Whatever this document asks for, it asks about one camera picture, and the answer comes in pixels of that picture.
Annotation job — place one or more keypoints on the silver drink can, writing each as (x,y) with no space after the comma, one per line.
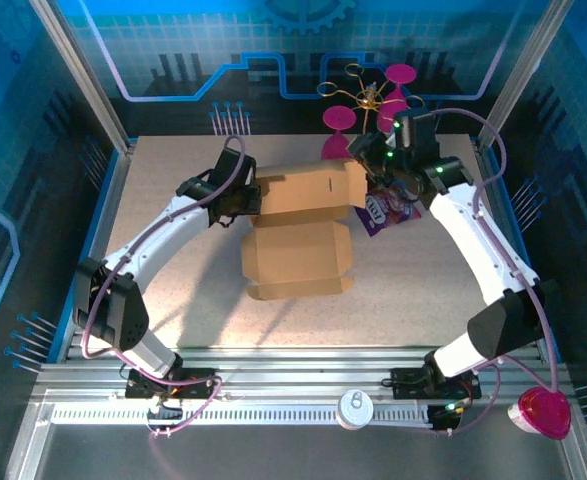
(354,410)

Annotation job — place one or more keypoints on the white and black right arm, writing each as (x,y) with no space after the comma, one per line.
(478,240)

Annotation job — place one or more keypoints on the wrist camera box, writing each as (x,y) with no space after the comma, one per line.
(225,167)
(420,130)

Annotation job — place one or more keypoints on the aluminium frame post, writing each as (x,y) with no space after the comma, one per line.
(523,75)
(80,75)

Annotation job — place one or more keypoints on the aluminium cross rail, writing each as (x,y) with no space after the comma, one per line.
(298,370)

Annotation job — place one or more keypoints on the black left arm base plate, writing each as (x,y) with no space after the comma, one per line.
(198,382)

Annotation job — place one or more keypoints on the small black circuit board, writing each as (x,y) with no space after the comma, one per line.
(445,417)
(165,412)

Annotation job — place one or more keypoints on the purple candy bag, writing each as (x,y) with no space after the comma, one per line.
(388,212)

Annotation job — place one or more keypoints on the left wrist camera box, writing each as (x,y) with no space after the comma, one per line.
(225,167)

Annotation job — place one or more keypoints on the pink wine glass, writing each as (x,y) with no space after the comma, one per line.
(400,74)
(339,119)

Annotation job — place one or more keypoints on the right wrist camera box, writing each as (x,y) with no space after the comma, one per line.
(420,130)

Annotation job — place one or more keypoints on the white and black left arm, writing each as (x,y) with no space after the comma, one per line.
(153,235)

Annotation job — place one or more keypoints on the brown cardboard box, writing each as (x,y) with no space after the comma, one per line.
(298,250)

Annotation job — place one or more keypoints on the aluminium side rail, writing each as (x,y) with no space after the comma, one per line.
(112,200)
(498,200)

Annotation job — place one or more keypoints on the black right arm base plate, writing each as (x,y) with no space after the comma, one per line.
(408,385)

